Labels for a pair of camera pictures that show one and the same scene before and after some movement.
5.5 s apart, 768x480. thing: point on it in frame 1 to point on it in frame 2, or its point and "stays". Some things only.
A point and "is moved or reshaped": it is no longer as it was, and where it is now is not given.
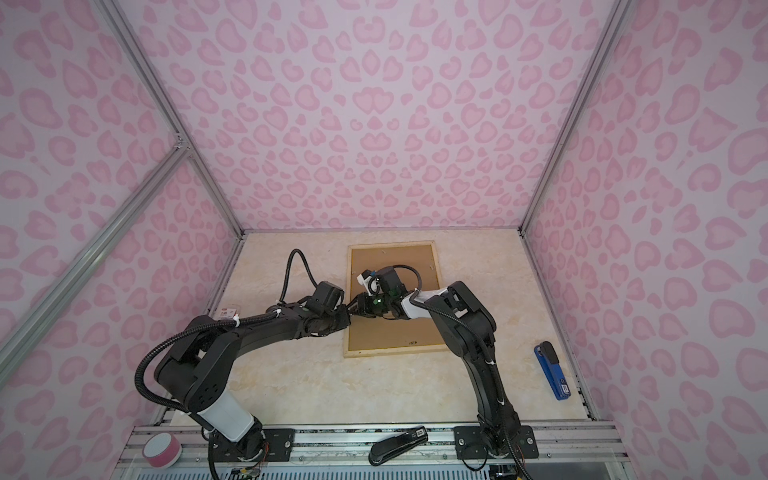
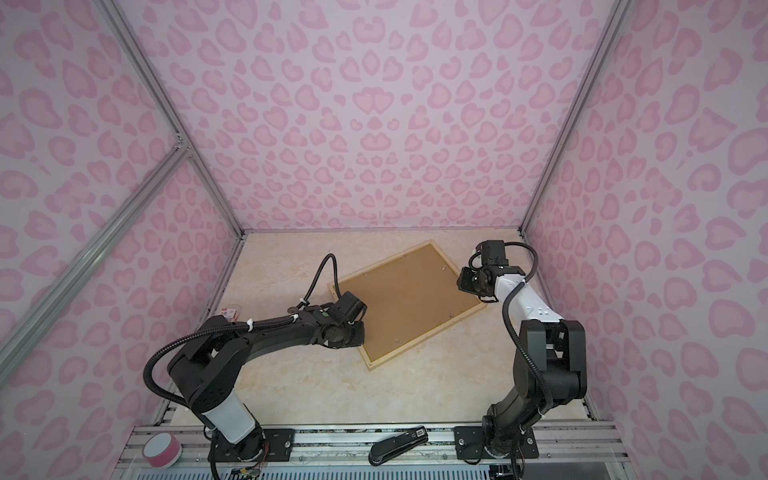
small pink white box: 227,313 stays
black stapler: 390,447 stays
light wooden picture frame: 389,245 to 408,298
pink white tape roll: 162,450 stays
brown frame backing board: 379,332 is moved or reshaped
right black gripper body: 379,305 to 473,282
